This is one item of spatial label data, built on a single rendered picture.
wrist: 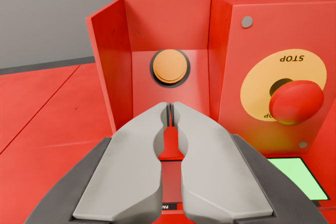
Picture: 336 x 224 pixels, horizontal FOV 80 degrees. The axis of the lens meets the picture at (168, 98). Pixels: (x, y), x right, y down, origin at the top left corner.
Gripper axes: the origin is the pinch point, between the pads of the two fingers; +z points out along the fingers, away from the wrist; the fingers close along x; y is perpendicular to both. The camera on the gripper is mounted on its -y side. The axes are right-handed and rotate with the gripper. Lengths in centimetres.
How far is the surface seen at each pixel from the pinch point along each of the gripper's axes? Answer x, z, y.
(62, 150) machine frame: -24.0, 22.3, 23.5
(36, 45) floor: -62, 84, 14
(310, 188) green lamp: 12.6, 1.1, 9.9
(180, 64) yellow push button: 1.2, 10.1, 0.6
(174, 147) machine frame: 0.4, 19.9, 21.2
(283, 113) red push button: 8.7, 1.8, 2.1
